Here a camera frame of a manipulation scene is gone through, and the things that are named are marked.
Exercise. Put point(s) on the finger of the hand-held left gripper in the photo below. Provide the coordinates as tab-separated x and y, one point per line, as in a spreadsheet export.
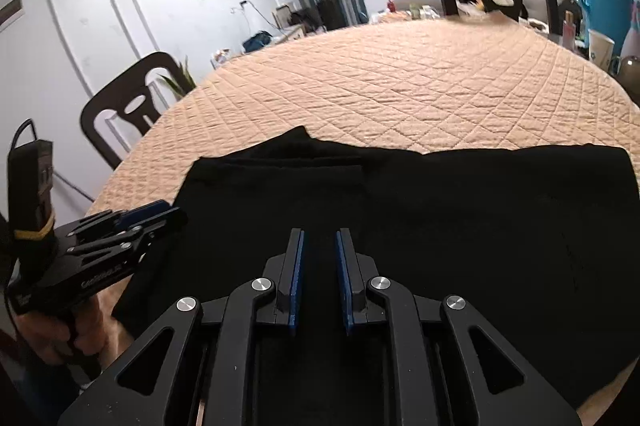
165	218
145	210

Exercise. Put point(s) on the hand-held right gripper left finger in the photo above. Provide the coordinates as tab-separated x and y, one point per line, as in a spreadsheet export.
298	281

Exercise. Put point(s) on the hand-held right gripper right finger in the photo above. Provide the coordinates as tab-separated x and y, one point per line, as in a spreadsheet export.
342	281

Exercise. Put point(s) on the black pants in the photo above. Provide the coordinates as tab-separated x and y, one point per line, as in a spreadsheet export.
450	216

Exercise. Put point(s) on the person's left hand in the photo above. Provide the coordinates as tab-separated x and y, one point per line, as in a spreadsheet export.
47	336

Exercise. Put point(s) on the green potted plant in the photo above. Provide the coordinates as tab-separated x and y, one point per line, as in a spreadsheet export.
181	78

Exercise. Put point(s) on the blue bag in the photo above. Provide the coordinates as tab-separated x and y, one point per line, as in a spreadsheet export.
257	41

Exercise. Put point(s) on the peach quilted table cover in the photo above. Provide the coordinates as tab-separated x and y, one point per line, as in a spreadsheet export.
400	80

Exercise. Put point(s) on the black bag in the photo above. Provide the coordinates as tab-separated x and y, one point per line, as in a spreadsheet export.
305	19

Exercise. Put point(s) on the black speaker box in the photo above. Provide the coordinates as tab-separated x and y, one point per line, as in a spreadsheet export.
332	13

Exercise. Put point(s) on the red bottle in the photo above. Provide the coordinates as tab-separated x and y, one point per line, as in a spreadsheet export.
391	7

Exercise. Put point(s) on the beige sofa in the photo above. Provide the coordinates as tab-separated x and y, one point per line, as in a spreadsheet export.
417	3

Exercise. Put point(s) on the pink bottle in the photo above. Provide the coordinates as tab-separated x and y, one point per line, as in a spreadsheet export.
570	30

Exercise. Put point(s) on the white paper cup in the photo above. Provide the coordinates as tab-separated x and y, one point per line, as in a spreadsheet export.
600	48

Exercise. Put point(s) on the glass kettle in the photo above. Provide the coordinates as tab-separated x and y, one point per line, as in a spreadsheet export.
629	70

